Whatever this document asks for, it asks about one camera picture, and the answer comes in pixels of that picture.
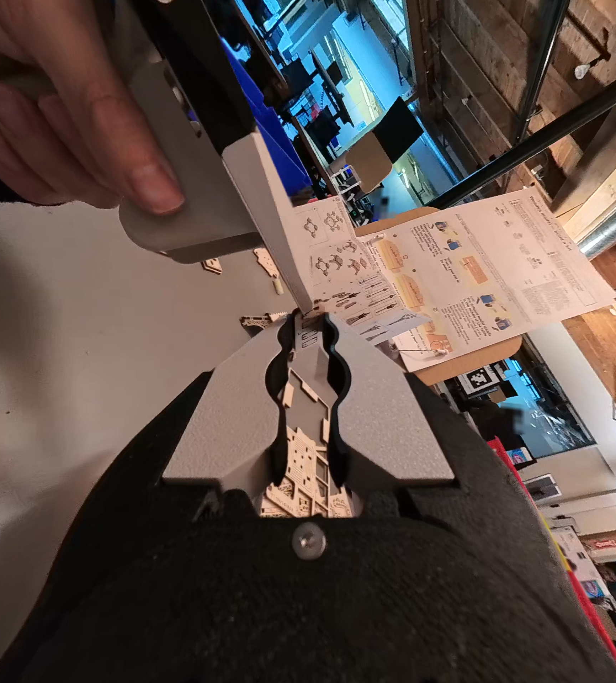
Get colour printed instruction sheet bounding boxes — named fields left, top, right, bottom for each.
left=359, top=187, right=616, bottom=374

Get black-and-white instruction sheet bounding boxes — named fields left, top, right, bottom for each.
left=291, top=196, right=432, bottom=343

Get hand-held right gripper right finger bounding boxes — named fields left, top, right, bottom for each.
left=322, top=314, right=456, bottom=501

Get laser-cut wooden puzzle sheet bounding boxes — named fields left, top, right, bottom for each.
left=261, top=311, right=355, bottom=518

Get brown cardboard sheet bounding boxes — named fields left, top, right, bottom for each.
left=345, top=131, right=394, bottom=194

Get brown cardboard backing board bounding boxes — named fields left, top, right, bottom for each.
left=355, top=207, right=525, bottom=386

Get black metal pole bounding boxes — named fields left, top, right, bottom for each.
left=430, top=68, right=616, bottom=210

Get person's left hand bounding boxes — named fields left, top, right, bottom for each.
left=0, top=0, right=185, bottom=215

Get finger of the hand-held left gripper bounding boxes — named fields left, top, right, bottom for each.
left=222, top=130, right=320, bottom=313

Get grey desk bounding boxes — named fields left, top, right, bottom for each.
left=0, top=197, right=309, bottom=683

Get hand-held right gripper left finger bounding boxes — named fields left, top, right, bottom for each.
left=162, top=314, right=298, bottom=505

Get blue plastic bin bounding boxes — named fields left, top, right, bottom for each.
left=222, top=36, right=315, bottom=199

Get long wooden puzzle piece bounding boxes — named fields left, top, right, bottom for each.
left=239, top=312, right=288, bottom=335

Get black-and-white marker tag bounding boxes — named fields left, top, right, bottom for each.
left=458, top=365, right=507, bottom=397

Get black panel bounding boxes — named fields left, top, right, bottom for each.
left=372, top=96, right=426, bottom=164

